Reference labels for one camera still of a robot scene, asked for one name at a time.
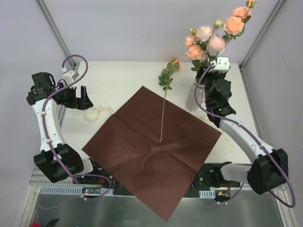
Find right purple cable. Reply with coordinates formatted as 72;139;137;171
194;61;296;209

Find white ribbed ceramic vase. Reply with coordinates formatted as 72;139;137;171
185;80;205;112

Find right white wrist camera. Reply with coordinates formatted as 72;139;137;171
209;57;230;73

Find purple cable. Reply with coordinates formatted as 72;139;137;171
42;54;112;201
194;61;296;209

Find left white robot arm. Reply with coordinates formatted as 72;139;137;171
27;72;100;184

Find right aluminium frame post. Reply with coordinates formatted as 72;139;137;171
239;0;287;72

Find pink rose stem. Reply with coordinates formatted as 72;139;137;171
159;57;181;142
185;19;225;72
195;0;256;73

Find cream printed ribbon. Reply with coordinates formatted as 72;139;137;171
84;105;233;153

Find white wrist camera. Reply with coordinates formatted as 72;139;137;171
209;57;230;73
61;67;79;87

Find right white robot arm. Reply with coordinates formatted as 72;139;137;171
196;66;290;194

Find red object at bottom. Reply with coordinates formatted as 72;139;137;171
30;222;41;227

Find left aluminium frame post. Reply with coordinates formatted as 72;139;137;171
35;0;71;58

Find dark red wrapping paper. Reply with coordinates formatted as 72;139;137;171
83;87;221;221

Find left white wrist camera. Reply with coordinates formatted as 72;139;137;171
61;67;79;87

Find aluminium frame post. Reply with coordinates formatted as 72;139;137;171
35;0;71;58
239;0;287;72

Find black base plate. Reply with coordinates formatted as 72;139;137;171
77;161;241;201

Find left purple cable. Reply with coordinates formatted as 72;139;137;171
42;54;112;201

